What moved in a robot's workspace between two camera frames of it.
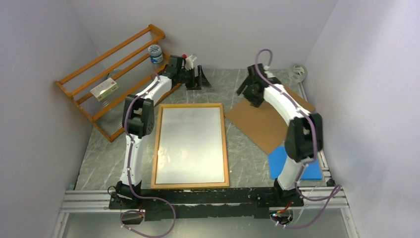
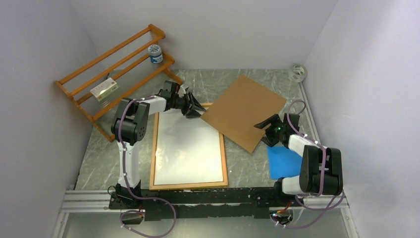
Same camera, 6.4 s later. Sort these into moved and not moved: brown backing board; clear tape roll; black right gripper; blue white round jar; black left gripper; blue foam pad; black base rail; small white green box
Moved: black left gripper; black right gripper; brown backing board
Not moved: black base rail; blue white round jar; small white green box; clear tape roll; blue foam pad
